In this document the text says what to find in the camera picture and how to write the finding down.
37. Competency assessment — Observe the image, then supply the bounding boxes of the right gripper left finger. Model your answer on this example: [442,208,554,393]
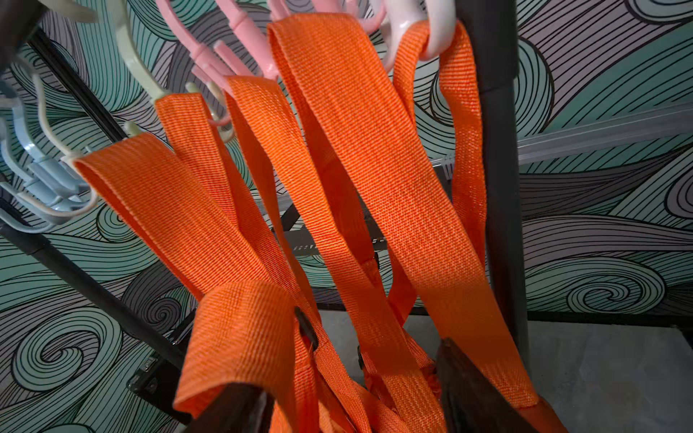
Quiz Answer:
[184,384,274,433]

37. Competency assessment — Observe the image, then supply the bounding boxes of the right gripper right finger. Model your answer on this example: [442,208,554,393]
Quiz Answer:
[436,338,535,433]

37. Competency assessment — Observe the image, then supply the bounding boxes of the large orange backpack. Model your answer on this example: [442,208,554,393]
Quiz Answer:
[227,76,445,432]

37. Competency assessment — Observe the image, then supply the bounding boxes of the white hook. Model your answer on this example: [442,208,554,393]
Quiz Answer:
[378,0,457,71]
[14,55,99,218]

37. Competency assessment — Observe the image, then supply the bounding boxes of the light blue hook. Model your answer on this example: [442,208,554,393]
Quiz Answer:
[1,80,88,212]
[1,118,71,235]

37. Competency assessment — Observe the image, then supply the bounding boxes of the light blue hook leftmost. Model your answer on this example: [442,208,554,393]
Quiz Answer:
[1,118,71,235]

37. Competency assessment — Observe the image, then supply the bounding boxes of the pink hook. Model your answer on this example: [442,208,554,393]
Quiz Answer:
[156,0,232,106]
[267,0,386,34]
[216,0,280,80]

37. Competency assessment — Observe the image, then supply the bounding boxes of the white hook rightmost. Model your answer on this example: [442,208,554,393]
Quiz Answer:
[378,0,457,71]

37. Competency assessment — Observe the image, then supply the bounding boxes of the pale green hook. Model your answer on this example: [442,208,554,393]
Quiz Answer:
[105,0,236,143]

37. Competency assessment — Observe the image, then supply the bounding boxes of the black clothes rack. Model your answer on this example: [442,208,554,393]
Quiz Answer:
[1,1,529,368]

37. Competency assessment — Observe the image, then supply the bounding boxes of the black case on wall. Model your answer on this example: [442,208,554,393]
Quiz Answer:
[127,310,196,425]

